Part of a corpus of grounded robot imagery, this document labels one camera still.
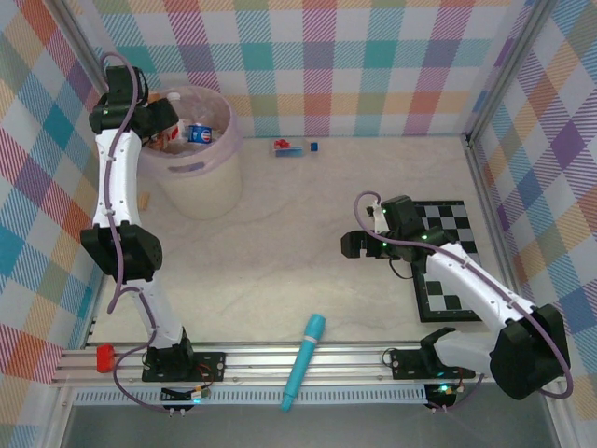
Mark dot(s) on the small circuit board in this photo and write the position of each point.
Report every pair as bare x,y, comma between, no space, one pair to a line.
443,391
186,396

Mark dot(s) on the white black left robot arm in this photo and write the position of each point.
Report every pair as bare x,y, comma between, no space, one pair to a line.
116,186

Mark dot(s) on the blue label cola bottle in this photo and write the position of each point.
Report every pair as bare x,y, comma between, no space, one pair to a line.
201,135

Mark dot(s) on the red button block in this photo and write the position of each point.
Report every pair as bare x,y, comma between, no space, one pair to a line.
105,359

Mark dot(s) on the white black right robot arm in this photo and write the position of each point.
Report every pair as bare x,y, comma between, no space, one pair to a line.
466,280

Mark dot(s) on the grey metal panel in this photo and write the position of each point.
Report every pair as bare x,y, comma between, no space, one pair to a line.
326,429

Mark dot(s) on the teal marker pen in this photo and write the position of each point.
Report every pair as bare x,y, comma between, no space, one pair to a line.
303,359

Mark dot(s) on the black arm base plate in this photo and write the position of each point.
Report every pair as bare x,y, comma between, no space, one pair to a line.
210,366
406,364

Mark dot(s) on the cream bin with pink liner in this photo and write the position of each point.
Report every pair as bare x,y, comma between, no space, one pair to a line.
205,191

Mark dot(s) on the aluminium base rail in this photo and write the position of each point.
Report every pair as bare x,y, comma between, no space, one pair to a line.
350,368

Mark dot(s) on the aluminium frame post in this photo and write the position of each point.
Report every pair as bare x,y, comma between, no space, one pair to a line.
508,70
86,32

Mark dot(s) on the black white checkerboard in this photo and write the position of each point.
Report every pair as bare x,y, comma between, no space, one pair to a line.
448,303

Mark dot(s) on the clear bottle red blue label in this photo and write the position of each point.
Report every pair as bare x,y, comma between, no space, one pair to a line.
284,150

